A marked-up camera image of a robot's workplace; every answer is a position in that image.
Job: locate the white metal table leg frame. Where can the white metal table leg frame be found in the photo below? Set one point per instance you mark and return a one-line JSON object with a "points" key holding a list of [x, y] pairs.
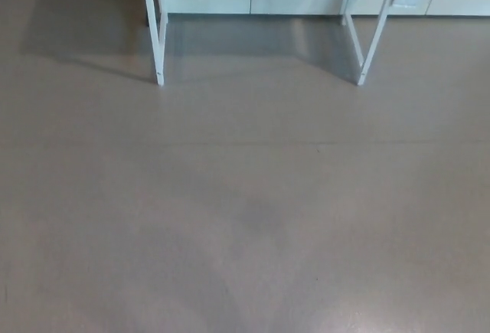
{"points": [[373, 38], [156, 42]]}

